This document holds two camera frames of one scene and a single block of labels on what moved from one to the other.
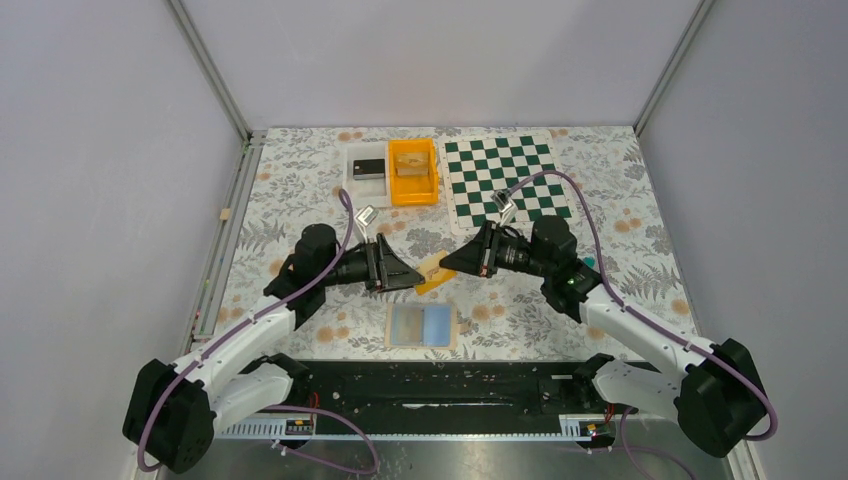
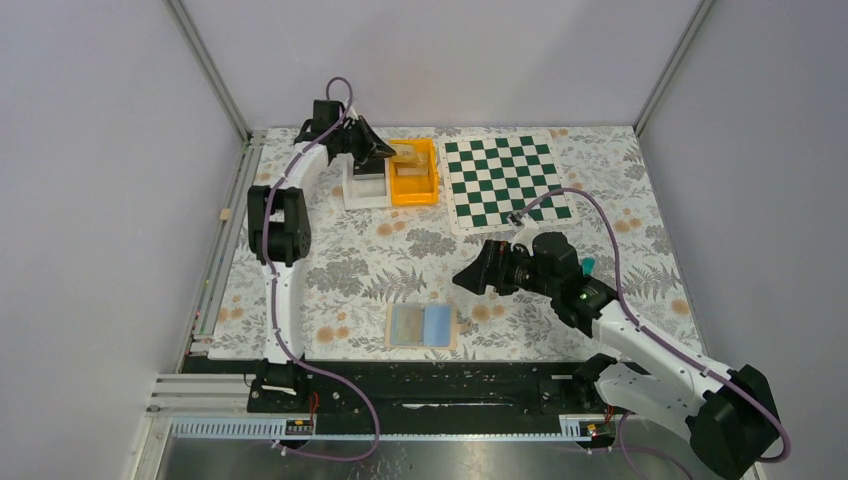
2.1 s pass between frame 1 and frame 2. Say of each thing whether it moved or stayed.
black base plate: stayed
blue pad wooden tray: stayed
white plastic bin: stayed
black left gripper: moved
